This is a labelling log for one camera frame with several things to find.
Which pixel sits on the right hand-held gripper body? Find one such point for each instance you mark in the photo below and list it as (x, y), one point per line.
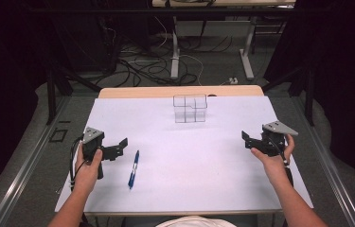
(275, 136)

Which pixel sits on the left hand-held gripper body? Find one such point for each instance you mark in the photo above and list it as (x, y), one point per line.
(92, 141)

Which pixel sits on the person's right hand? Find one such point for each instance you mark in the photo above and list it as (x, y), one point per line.
(271, 162)

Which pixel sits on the person's left hand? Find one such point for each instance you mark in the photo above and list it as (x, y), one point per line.
(86, 171)

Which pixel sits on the blue pen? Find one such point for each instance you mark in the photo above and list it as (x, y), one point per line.
(133, 170)

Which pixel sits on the black metal stand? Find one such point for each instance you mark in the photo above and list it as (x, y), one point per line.
(307, 91)
(51, 94)

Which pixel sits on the white power plug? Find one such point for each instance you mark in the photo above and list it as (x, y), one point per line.
(233, 80)

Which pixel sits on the clear acrylic organizer box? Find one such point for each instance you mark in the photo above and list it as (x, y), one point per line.
(190, 108)

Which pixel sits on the white table cover sheet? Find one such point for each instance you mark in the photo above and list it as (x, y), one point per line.
(184, 164)

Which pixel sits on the person's white shirt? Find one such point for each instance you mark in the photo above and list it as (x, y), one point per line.
(195, 222)

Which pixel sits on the white desk with metal legs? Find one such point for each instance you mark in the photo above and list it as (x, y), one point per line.
(175, 56)

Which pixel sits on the black floor socket frame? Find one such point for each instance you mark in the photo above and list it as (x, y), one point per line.
(58, 135)

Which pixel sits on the aluminium floor rail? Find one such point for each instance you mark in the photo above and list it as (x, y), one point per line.
(326, 164)
(23, 176)

